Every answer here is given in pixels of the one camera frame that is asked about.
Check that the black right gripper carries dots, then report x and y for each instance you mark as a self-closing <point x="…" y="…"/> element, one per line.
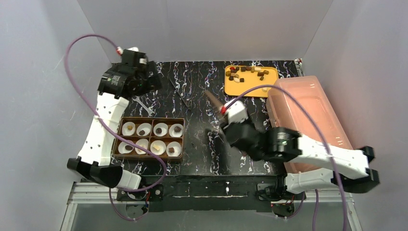
<point x="226" y="128"/>

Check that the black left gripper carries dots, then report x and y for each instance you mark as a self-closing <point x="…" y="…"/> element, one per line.
<point x="152" y="78"/>

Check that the metal tweezers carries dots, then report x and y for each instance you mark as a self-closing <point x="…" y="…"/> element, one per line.
<point x="176" y="88"/>

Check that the rose gold box lid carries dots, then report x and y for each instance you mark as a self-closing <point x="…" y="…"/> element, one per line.
<point x="217" y="106"/>

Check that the brown chocolate box tray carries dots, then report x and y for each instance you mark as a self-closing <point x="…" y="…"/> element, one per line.
<point x="153" y="121"/>

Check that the dark oval chocolate piece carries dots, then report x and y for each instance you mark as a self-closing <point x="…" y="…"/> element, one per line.
<point x="128" y="147"/>

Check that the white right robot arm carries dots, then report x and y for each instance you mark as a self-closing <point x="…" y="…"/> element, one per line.
<point x="349" y="168"/>

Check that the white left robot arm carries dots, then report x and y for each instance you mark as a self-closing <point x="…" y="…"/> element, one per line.
<point x="93" y="161"/>

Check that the silver wrench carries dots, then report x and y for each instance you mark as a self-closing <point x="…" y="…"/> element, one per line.
<point x="146" y="108"/>

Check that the white paper cup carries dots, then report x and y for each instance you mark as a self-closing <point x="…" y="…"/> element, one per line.
<point x="146" y="127"/>
<point x="164" y="128"/>
<point x="143" y="143"/>
<point x="176" y="146"/>
<point x="172" y="133"/>
<point x="125" y="131"/>
<point x="121" y="148"/>
<point x="159" y="143"/>

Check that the yellow tray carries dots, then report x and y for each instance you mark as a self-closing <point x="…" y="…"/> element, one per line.
<point x="240" y="78"/>

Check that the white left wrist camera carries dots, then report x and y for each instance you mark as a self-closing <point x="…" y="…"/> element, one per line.
<point x="132" y="49"/>

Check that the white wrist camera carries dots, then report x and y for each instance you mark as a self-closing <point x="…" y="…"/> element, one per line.
<point x="236" y="113"/>
<point x="132" y="49"/>

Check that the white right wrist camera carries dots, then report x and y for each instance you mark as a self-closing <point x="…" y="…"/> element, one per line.
<point x="236" y="113"/>

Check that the aluminium frame rail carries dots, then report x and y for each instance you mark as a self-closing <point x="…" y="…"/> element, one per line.
<point x="92" y="193"/>

